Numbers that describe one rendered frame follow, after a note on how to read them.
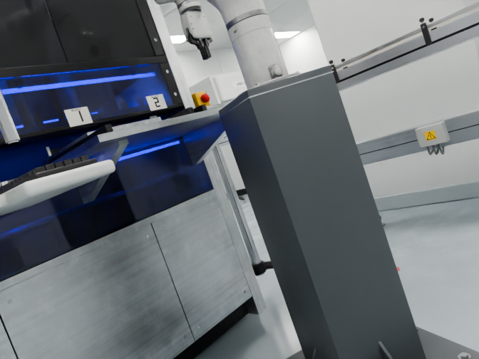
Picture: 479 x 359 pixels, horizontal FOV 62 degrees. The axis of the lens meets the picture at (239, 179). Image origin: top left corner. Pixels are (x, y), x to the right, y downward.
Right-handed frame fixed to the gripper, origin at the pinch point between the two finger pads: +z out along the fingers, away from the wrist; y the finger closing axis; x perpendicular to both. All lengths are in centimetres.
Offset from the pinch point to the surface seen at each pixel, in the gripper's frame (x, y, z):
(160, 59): -28.2, -2.8, -9.3
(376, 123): -11, -143, 51
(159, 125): 11.8, 40.2, 23.6
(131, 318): -28, 49, 80
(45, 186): 25, 80, 32
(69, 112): -28, 44, 6
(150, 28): -28.5, -3.2, -22.7
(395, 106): 4, -144, 45
